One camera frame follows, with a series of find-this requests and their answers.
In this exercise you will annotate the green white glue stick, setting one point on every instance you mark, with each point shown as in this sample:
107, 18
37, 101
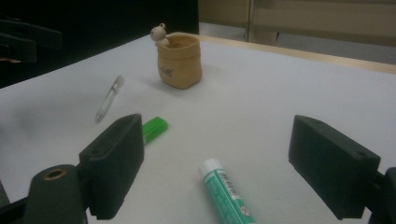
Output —
225, 193

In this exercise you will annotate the beige wooden desk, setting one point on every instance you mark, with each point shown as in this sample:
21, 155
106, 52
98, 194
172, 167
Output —
311, 18

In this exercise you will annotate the black curtain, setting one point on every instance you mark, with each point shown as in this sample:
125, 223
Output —
109, 25

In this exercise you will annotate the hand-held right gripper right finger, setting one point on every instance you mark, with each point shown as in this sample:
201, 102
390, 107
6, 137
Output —
333, 165

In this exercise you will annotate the tan bear pen holder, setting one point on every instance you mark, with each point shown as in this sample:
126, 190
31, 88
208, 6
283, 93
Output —
180, 65

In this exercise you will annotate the green highlighter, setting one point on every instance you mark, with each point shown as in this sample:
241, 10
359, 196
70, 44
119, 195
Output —
154, 128

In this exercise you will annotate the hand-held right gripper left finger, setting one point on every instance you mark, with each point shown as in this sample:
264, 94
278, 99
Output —
113, 165

